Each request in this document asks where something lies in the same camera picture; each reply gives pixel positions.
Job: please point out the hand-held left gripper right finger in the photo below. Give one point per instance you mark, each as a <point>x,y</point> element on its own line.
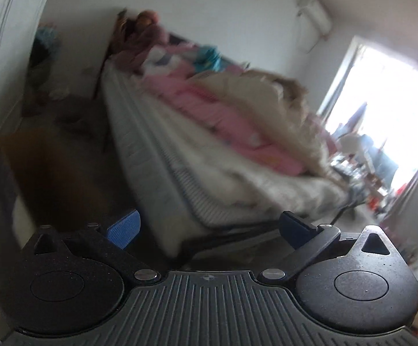
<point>295,229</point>

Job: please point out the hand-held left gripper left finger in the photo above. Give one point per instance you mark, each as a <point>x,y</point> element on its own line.
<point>124,225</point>

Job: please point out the bed with white mattress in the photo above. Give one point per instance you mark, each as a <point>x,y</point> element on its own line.
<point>165,158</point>

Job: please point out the beige blanket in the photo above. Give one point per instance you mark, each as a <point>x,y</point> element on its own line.
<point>266,108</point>

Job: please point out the grey curtain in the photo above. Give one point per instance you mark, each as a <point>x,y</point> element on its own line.
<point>414,183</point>

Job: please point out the pink blanket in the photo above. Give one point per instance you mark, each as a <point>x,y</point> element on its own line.
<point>209,108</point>

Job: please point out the pale curtain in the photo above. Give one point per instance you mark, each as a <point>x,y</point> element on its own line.
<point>338,79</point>

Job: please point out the mauve cloth heap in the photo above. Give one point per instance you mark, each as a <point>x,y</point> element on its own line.
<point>140,47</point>

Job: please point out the dark wooden headboard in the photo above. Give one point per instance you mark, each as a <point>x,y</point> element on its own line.
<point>117,39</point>

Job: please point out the teal cloth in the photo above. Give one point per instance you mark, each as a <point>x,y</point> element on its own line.
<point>209,59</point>

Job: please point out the white air conditioner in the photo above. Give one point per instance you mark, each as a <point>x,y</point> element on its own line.
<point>317,12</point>

